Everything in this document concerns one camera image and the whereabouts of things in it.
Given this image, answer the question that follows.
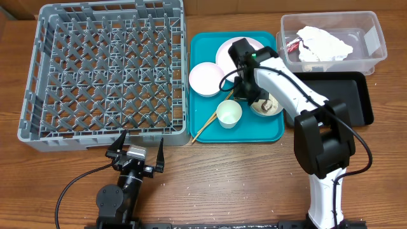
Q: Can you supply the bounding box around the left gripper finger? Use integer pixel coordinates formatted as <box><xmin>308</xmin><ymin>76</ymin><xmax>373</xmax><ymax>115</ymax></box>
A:
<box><xmin>107</xmin><ymin>130</ymin><xmax>127</xmax><ymax>152</ymax></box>
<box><xmin>155</xmin><ymin>138</ymin><xmax>165</xmax><ymax>173</ymax></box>

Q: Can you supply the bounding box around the brown food scrap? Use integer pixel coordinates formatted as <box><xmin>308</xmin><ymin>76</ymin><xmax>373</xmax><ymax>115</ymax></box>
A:
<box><xmin>261</xmin><ymin>99</ymin><xmax>273</xmax><ymax>113</ymax></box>

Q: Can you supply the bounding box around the grey bowl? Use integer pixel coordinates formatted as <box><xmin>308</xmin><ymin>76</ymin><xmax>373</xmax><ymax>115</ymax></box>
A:
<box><xmin>250</xmin><ymin>94</ymin><xmax>283</xmax><ymax>117</ymax></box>

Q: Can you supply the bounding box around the white paper cup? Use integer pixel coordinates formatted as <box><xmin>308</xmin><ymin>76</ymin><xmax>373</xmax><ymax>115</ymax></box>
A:
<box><xmin>216</xmin><ymin>100</ymin><xmax>242</xmax><ymax>128</ymax></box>

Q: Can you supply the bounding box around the white rice pile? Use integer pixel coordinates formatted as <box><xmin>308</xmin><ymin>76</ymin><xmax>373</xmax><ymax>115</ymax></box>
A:
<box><xmin>252</xmin><ymin>94</ymin><xmax>279</xmax><ymax>116</ymax></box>

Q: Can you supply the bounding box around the red snack wrapper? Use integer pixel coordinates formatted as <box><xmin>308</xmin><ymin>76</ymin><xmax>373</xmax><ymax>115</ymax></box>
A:
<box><xmin>286</xmin><ymin>37</ymin><xmax>302</xmax><ymax>53</ymax></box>

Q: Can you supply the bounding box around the white napkin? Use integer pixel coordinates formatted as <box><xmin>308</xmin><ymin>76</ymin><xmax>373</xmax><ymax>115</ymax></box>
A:
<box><xmin>296</xmin><ymin>26</ymin><xmax>353</xmax><ymax>62</ymax></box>

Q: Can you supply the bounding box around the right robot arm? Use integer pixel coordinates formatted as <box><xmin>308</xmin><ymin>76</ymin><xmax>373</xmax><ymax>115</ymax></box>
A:
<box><xmin>228</xmin><ymin>38</ymin><xmax>356</xmax><ymax>228</ymax></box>

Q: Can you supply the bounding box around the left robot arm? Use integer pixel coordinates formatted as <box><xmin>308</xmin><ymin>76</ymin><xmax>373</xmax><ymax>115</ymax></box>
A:
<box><xmin>96</xmin><ymin>131</ymin><xmax>165</xmax><ymax>229</ymax></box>

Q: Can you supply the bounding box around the grey dishwasher rack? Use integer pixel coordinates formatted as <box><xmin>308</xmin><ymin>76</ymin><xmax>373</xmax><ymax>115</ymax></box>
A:
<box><xmin>17</xmin><ymin>1</ymin><xmax>191</xmax><ymax>151</ymax></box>

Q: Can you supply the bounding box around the white flat plate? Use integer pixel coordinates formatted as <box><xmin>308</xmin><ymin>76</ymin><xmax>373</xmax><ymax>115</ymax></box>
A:
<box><xmin>216</xmin><ymin>37</ymin><xmax>264</xmax><ymax>75</ymax></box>

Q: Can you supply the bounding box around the teal plastic tray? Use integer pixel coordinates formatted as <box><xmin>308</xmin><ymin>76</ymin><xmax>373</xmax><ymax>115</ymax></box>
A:
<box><xmin>189</xmin><ymin>31</ymin><xmax>285</xmax><ymax>143</ymax></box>

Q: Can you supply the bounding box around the lower wooden chopstick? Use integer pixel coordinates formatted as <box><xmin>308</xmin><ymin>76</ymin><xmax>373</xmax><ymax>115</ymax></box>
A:
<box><xmin>191</xmin><ymin>113</ymin><xmax>217</xmax><ymax>144</ymax></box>

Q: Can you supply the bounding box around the wooden chopstick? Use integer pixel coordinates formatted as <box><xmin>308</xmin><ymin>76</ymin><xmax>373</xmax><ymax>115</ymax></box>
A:
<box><xmin>191</xmin><ymin>113</ymin><xmax>217</xmax><ymax>144</ymax></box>
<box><xmin>197</xmin><ymin>90</ymin><xmax>233</xmax><ymax>137</ymax></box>

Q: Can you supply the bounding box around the small white bowl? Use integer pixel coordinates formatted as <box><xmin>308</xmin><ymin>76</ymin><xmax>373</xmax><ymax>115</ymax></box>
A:
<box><xmin>189</xmin><ymin>62</ymin><xmax>224</xmax><ymax>97</ymax></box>

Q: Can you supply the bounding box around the upper wooden chopstick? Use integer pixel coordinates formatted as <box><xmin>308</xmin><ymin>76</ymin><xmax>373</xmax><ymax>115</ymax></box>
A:
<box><xmin>197</xmin><ymin>90</ymin><xmax>233</xmax><ymax>137</ymax></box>

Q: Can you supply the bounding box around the clear plastic bin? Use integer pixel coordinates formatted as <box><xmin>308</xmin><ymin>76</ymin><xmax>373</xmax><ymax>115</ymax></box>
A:
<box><xmin>276</xmin><ymin>11</ymin><xmax>387</xmax><ymax>75</ymax></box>

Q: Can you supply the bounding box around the black plastic tray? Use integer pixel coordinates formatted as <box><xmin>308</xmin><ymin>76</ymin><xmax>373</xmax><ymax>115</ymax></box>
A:
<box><xmin>295</xmin><ymin>72</ymin><xmax>374</xmax><ymax>127</ymax></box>

